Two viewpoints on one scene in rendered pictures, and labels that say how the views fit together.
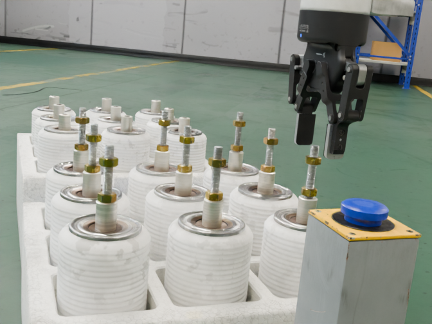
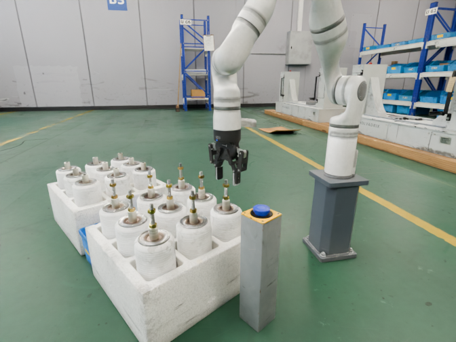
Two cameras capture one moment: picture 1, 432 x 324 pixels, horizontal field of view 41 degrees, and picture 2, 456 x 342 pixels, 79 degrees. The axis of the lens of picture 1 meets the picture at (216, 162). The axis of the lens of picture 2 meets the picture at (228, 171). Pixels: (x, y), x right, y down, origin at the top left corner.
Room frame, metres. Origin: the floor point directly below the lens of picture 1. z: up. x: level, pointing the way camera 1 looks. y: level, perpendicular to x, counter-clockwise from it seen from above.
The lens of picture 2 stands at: (-0.04, 0.17, 0.61)
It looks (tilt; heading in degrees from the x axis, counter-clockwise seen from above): 18 degrees down; 338
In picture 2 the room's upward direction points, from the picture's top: straight up
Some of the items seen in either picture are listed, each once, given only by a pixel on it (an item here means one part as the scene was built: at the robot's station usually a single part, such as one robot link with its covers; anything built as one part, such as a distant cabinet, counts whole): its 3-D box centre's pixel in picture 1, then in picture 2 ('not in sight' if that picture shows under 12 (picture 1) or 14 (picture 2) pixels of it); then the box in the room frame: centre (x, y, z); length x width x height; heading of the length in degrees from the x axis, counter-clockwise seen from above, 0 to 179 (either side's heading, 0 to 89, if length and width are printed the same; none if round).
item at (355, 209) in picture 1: (363, 215); (261, 211); (0.48, -0.13, 0.32); 0.04 x 0.04 x 0.02
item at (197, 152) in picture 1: (180, 175); (145, 188); (1.15, 0.07, 0.16); 0.10 x 0.10 x 0.18
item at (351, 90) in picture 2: not in sight; (347, 103); (0.66, -0.54, 0.54); 0.09 x 0.09 x 0.17; 16
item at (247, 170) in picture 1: (234, 170); (181, 187); (0.87, -0.03, 0.25); 0.08 x 0.08 x 0.01
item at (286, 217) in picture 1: (305, 220); (226, 208); (0.65, -0.11, 0.25); 0.08 x 0.08 x 0.01
